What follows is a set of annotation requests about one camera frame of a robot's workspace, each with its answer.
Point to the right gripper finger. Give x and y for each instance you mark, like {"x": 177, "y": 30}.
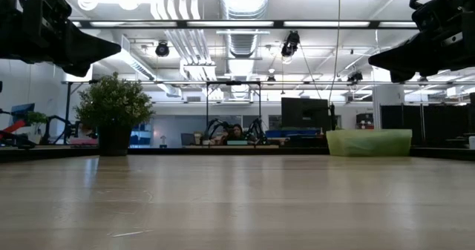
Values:
{"x": 401, "y": 57}
{"x": 404, "y": 75}

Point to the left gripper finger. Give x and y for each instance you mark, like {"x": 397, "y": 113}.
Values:
{"x": 76, "y": 70}
{"x": 92, "y": 47}

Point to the background black robot arm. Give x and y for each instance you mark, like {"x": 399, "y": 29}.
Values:
{"x": 61, "y": 125}

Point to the yellow plastic basket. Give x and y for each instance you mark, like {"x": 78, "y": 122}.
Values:
{"x": 332, "y": 133}

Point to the white pillar cabinet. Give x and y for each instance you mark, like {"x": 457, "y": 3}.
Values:
{"x": 387, "y": 109}

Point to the black stand pole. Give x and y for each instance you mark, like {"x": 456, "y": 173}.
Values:
{"x": 68, "y": 109}

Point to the green potted plant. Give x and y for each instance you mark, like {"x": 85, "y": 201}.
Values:
{"x": 111, "y": 101}

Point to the black ceiling spotlight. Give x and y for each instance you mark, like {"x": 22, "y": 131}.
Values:
{"x": 290, "y": 44}
{"x": 162, "y": 49}
{"x": 355, "y": 76}

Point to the black office partition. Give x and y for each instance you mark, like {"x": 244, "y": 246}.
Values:
{"x": 434, "y": 124}

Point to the small background plant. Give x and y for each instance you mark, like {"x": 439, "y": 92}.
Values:
{"x": 37, "y": 117}

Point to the pink flat object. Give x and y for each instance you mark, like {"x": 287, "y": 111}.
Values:
{"x": 83, "y": 141}

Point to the red and black device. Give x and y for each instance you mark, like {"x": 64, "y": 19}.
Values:
{"x": 15, "y": 129}

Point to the small white box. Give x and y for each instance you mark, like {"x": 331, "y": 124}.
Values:
{"x": 472, "y": 142}

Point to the black computer monitor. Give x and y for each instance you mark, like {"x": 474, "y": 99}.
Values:
{"x": 304, "y": 112}

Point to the small table lamp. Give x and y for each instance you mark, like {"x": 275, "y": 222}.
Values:
{"x": 163, "y": 141}

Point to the blue storage bin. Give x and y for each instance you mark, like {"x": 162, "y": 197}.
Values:
{"x": 297, "y": 133}

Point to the background robot rig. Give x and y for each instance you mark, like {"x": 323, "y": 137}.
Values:
{"x": 215, "y": 125}

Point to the black overhead light bar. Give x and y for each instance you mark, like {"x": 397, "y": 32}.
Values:
{"x": 241, "y": 24}

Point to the person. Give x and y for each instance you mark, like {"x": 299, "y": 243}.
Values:
{"x": 236, "y": 133}

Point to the blue wall poster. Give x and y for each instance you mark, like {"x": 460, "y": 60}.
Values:
{"x": 22, "y": 109}

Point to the black aluminium table frame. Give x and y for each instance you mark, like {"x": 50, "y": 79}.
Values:
{"x": 55, "y": 153}

